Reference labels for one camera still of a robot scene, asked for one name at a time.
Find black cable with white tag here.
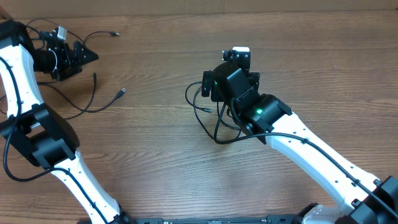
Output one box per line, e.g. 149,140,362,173
26,17,121,46

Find thin black usb cable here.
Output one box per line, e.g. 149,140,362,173
0,72,127,121

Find black cable silver plugs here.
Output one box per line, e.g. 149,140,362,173
184,81,242,140

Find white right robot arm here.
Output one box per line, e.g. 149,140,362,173
198,47,397,223

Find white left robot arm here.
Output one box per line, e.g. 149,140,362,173
1,20,134,223

